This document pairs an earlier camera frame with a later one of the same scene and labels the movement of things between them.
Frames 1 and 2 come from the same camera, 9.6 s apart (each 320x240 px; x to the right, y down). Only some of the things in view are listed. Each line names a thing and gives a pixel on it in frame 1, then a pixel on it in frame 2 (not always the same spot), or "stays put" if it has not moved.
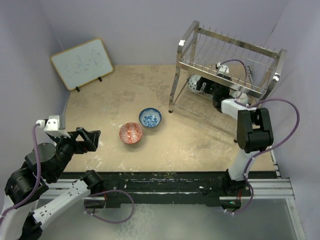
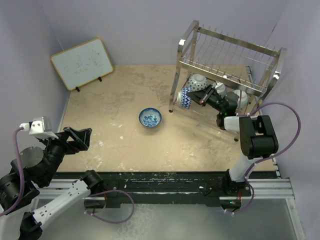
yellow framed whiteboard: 83,63 stays put
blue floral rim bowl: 150,117 stays put
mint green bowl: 243,98 stays put
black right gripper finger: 202,84 → 202,95
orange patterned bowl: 131,133 → 184,101
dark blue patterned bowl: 192,82 stays put
